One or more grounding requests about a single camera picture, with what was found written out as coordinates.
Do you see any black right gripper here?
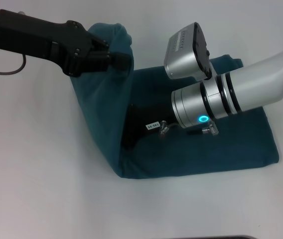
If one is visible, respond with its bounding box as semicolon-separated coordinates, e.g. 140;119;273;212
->
123;103;180;151

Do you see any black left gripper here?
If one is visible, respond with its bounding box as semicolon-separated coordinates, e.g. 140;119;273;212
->
0;9;111;77

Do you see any teal t-shirt with FREE print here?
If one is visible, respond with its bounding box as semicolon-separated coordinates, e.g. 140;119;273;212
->
70;22;280;179

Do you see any black flat panel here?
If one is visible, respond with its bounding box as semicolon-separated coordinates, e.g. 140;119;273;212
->
153;235;257;239

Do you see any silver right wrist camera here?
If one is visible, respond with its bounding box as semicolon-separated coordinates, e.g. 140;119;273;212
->
163;22;213;82

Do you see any right arm cable with plug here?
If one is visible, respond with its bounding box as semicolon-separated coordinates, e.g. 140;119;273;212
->
167;122;218;137

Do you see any arm cable with plug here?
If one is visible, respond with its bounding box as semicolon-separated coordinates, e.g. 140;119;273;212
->
167;122;218;137
0;54;27;75

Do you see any left arm cable with plug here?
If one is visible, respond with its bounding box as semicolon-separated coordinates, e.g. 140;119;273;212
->
0;54;27;75

